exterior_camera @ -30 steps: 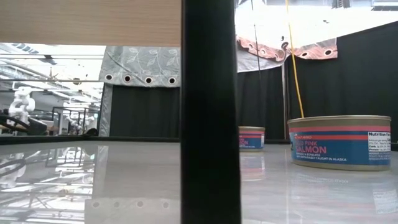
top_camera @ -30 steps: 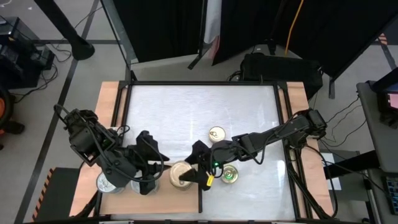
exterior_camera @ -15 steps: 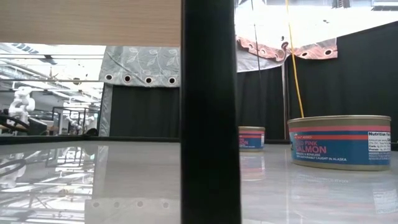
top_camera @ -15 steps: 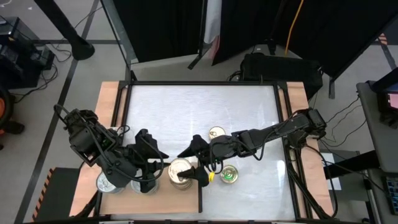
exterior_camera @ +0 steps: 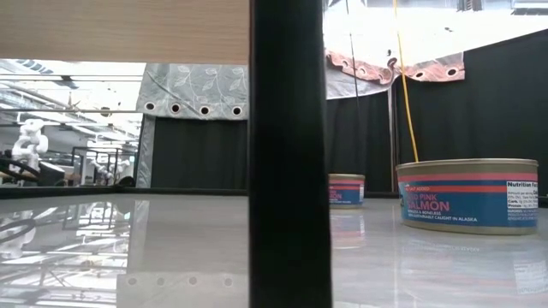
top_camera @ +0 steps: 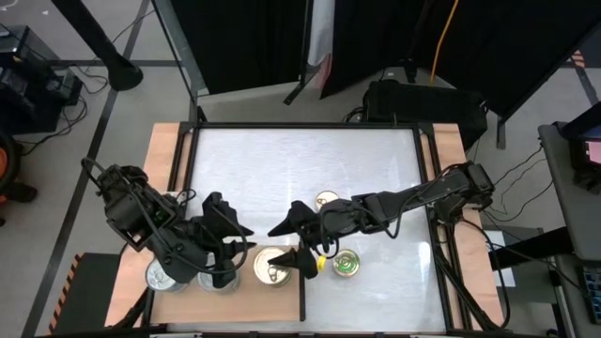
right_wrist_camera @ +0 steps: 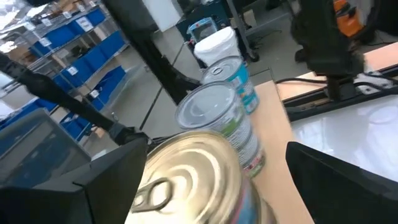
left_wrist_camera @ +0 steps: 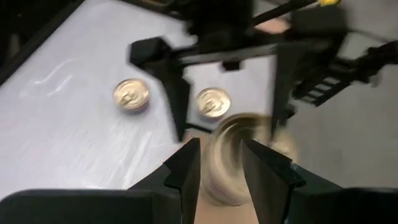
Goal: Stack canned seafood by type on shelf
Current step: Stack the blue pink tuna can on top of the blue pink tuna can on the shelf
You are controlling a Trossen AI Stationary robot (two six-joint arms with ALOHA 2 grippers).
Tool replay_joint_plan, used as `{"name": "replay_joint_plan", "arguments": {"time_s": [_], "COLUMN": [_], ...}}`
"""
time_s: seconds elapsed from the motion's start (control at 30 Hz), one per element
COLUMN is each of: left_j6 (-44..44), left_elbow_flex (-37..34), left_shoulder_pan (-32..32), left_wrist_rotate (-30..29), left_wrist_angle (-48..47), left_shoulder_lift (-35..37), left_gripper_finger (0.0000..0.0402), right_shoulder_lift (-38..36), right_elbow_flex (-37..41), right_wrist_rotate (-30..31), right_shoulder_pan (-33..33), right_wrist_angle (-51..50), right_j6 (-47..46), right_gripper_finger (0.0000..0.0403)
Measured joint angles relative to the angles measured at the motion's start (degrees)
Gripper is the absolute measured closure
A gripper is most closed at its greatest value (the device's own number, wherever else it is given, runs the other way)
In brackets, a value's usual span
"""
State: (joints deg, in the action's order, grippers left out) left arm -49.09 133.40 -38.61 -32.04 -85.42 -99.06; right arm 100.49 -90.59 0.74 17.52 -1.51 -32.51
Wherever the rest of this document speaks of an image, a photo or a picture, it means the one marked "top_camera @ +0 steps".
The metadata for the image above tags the black cable bundle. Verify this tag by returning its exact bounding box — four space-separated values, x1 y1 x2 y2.
429 220 513 332

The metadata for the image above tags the black equipment rack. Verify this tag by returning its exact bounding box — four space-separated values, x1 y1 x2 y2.
0 25 85 135

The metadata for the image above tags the black stand with round base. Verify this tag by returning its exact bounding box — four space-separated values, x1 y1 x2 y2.
50 0 145 93

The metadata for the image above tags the black mat with orange stripes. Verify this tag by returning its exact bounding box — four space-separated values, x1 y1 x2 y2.
46 252 122 337

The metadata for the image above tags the black curtain stand foot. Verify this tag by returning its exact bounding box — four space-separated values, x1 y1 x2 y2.
283 60 323 106

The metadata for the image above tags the teal can silver pull-tab lid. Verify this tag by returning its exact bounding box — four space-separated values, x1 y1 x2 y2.
144 257 187 293

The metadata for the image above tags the grey metal post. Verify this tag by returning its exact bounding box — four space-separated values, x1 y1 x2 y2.
149 0 208 122

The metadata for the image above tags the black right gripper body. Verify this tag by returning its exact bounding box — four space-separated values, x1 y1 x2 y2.
296 198 373 281

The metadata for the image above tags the white curtain with pink hem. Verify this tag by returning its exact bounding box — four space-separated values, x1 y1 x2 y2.
307 0 335 69

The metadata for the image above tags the silver tuna can green label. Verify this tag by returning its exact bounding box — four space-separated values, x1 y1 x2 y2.
196 262 241 296

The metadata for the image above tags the white floor plate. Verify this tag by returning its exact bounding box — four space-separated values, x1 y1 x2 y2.
483 229 517 288

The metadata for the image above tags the yellow cable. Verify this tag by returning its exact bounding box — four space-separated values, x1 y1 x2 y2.
429 0 460 85

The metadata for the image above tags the black equipment case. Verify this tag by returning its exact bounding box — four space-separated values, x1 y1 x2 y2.
363 79 489 151

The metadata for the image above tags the black aluminium table frame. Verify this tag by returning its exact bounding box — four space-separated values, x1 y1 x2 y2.
140 119 475 335

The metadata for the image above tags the gold salmon can blue label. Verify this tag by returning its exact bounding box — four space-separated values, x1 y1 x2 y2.
314 189 341 210
331 248 362 279
252 245 294 289

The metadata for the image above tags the wooden shelf board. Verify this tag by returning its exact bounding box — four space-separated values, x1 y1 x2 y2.
149 244 301 325

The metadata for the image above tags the black crossbar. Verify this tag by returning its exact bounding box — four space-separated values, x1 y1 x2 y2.
487 226 583 271

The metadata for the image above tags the black keyboard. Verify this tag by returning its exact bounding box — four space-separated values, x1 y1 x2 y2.
579 265 601 325

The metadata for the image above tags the black monitor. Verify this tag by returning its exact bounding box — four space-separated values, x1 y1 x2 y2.
561 100 601 196

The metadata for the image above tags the black curtain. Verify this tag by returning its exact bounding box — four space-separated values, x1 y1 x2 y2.
169 0 314 95
321 0 601 118

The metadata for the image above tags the orange and black device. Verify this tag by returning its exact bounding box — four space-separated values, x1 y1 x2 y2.
0 130 39 227

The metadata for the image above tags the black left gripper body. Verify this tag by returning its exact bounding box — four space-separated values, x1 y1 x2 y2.
185 191 250 290

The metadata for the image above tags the grey side table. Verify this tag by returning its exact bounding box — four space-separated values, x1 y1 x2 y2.
537 120 601 264

